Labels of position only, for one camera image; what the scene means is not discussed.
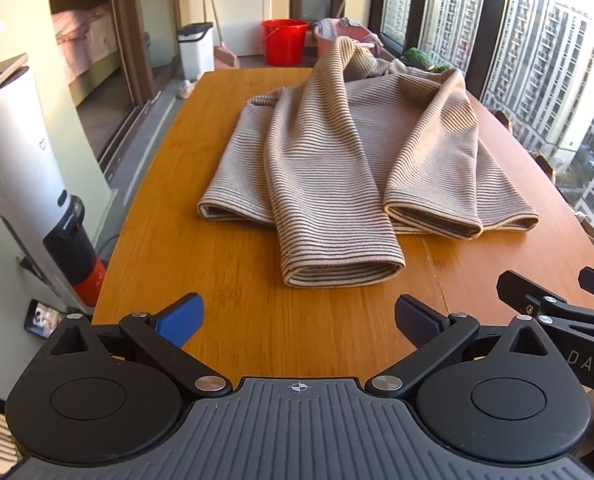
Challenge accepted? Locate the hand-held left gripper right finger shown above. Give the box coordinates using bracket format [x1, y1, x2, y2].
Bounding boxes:
[366, 294, 553, 401]

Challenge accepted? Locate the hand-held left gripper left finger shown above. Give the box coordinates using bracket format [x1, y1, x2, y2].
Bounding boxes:
[49, 292, 233, 397]

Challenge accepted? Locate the beige striped sweater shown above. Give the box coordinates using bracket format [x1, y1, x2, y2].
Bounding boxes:
[197, 36, 540, 288]

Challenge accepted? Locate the wooden chair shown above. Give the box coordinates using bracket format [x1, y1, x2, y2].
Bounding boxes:
[574, 209, 594, 257]
[531, 152, 556, 184]
[491, 108, 514, 134]

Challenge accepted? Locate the black red canister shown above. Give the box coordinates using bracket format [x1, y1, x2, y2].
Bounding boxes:
[43, 195, 108, 309]

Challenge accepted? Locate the smartphone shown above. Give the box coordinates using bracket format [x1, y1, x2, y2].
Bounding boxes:
[24, 299, 68, 339]

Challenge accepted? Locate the white tall appliance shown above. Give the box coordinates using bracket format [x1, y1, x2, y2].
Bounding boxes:
[0, 52, 95, 311]

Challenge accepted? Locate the pink dustpan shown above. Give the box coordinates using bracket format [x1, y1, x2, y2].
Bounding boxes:
[213, 45, 239, 71]

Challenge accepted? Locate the white trash bin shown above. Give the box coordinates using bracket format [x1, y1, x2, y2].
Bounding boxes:
[177, 22, 215, 81]

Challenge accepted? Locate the bed with pink bedding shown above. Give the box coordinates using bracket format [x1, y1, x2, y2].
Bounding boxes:
[52, 1, 124, 107]

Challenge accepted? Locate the red plastic bucket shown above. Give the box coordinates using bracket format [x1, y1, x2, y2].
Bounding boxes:
[261, 19, 310, 67]

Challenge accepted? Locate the pink plastic basin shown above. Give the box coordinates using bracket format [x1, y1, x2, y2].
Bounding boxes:
[313, 17, 384, 63]

